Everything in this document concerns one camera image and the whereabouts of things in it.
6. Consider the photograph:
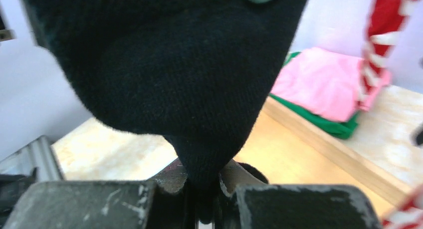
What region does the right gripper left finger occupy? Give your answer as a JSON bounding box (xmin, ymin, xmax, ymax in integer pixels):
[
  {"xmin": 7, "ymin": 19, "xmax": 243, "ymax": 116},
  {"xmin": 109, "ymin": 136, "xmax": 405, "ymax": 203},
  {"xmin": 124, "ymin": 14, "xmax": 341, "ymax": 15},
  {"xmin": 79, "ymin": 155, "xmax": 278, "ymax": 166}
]
[{"xmin": 4, "ymin": 160, "xmax": 198, "ymax": 229}]

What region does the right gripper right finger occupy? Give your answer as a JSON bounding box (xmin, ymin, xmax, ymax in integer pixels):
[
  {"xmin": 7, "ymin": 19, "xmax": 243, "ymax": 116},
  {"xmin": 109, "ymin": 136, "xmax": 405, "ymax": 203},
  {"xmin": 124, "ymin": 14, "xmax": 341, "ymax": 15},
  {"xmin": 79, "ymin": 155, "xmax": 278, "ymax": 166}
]
[{"xmin": 213, "ymin": 160, "xmax": 382, "ymax": 229}]

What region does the black sock front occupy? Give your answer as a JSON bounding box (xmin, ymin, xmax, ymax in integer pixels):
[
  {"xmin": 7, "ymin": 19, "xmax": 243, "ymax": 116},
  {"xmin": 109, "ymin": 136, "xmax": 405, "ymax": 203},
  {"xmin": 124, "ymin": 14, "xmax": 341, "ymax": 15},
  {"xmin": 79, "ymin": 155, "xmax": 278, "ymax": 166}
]
[{"xmin": 16, "ymin": 0, "xmax": 313, "ymax": 225}]

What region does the red white striped sock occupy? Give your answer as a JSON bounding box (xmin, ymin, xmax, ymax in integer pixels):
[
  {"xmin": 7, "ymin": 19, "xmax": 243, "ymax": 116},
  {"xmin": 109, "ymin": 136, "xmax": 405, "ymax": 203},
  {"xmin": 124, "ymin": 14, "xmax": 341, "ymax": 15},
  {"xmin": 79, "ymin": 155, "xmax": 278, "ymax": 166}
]
[
  {"xmin": 382, "ymin": 185, "xmax": 423, "ymax": 229},
  {"xmin": 359, "ymin": 0, "xmax": 419, "ymax": 110}
]

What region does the wooden hanger rack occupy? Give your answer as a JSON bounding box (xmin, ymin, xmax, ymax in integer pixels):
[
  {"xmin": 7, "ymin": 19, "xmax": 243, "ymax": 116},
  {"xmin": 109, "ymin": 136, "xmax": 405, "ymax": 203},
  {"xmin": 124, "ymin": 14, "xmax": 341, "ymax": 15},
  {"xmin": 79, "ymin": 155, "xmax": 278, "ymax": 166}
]
[{"xmin": 235, "ymin": 86, "xmax": 423, "ymax": 216}]

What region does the green folded cloth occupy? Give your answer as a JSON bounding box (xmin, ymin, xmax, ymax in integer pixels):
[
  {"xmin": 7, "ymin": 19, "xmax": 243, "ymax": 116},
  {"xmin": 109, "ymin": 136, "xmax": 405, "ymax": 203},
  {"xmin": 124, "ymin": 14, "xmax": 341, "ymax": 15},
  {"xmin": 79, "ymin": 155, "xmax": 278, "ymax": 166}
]
[{"xmin": 269, "ymin": 47, "xmax": 361, "ymax": 139}]

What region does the pink folded cloth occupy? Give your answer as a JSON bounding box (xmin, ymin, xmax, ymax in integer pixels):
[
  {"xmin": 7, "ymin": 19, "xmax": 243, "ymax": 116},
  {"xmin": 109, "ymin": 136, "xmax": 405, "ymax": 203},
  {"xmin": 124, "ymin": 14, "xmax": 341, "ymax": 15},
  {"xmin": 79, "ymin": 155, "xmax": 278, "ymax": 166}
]
[{"xmin": 271, "ymin": 47, "xmax": 392, "ymax": 122}]

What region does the red white striped sock back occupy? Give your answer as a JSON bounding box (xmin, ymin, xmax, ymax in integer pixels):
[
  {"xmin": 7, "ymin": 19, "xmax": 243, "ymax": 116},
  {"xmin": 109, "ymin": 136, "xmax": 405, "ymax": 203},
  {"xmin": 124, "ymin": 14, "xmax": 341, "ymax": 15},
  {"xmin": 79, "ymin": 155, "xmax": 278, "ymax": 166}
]
[{"xmin": 382, "ymin": 185, "xmax": 423, "ymax": 229}]

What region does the aluminium rail frame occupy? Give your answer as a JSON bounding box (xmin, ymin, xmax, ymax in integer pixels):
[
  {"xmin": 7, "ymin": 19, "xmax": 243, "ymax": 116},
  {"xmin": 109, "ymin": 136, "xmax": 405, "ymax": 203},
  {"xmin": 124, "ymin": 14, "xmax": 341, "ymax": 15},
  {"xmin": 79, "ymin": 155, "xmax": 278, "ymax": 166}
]
[{"xmin": 0, "ymin": 135, "xmax": 64, "ymax": 182}]

